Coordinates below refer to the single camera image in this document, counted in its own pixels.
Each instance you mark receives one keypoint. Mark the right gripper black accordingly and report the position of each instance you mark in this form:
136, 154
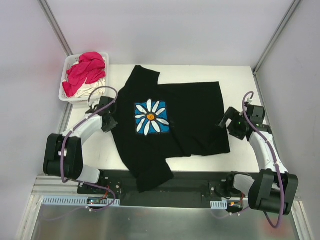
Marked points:
228, 120

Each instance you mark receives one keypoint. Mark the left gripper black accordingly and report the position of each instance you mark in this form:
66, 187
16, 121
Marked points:
110, 123

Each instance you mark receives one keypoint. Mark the black graphic t shirt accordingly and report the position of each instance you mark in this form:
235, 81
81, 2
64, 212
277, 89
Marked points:
156, 122

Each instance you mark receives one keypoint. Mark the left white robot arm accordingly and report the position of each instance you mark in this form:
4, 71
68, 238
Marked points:
64, 154

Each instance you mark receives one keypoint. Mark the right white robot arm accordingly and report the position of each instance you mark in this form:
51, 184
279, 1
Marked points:
274, 189

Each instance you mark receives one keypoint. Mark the white t shirt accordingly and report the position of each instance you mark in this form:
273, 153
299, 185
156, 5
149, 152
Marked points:
87, 90

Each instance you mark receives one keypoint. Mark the pink t shirt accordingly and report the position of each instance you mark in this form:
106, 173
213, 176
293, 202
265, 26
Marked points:
85, 72

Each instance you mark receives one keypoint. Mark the white plastic basket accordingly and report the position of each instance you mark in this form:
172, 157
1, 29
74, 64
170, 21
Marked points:
82, 75

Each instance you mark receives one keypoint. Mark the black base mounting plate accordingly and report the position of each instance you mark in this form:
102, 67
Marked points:
195, 190

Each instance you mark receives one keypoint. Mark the aluminium frame rail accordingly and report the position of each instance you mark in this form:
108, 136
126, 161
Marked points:
53, 186

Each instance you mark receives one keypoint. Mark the right white cable duct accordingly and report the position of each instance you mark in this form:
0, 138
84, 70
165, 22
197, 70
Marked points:
219, 205

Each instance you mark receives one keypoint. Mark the white cable duct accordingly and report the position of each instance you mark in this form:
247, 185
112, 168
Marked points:
80, 201
219, 205

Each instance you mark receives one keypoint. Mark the left white cable duct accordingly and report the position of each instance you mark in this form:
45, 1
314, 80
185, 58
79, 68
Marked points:
80, 201

